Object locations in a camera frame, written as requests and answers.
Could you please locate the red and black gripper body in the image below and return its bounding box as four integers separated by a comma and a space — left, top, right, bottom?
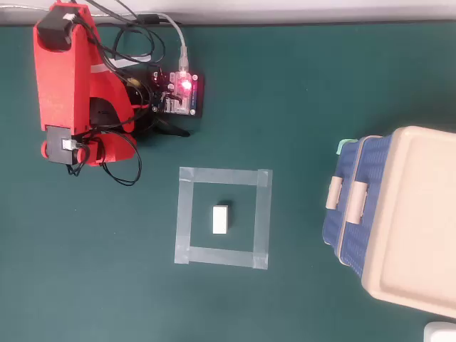
39, 124, 90, 167

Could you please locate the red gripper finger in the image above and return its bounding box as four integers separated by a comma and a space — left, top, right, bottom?
87, 131, 138, 167

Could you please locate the small white cube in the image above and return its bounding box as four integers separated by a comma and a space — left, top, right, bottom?
212, 199, 236, 236

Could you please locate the blue drawer with green-tipped handle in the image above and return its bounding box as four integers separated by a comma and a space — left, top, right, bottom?
322, 137, 361, 265

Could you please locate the beige plastic drawer cabinet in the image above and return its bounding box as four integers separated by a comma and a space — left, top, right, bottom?
361, 125, 456, 320

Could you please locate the control circuit board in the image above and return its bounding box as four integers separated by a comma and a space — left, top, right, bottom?
151, 69, 207, 119

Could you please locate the green tape piece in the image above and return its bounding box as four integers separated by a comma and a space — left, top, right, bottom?
336, 138, 358, 156

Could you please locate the white box corner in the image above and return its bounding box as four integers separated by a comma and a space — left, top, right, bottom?
423, 321, 456, 342

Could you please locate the thin black cable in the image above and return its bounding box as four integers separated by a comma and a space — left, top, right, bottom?
113, 0, 167, 69
66, 135, 143, 187

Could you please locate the grey USB cable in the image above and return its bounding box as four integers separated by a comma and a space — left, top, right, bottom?
156, 12, 192, 78

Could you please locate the beige green-tipped drawer handle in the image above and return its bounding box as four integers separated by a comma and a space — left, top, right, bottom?
325, 175, 344, 211

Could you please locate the plain beige drawer handle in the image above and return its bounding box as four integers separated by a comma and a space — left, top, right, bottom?
346, 180, 368, 226

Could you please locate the blue drawer with beige handle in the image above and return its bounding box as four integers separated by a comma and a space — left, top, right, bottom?
340, 134, 395, 283

